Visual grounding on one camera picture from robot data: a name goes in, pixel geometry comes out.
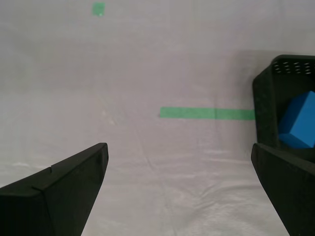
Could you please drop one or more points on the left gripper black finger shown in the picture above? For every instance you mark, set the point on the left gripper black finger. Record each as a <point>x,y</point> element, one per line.
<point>54,199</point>
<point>292,191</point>

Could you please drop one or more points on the blue rectangular block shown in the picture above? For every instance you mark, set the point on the blue rectangular block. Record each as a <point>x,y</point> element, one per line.
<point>299,123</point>

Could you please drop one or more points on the black perforated plastic basket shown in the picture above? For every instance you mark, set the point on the black perforated plastic basket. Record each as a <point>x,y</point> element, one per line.
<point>267,105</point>

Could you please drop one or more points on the long green tape strip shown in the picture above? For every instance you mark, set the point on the long green tape strip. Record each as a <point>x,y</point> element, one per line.
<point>206,113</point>

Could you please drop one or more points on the tiny green tape mark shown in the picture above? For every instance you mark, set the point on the tiny green tape mark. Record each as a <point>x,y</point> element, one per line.
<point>98,9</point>

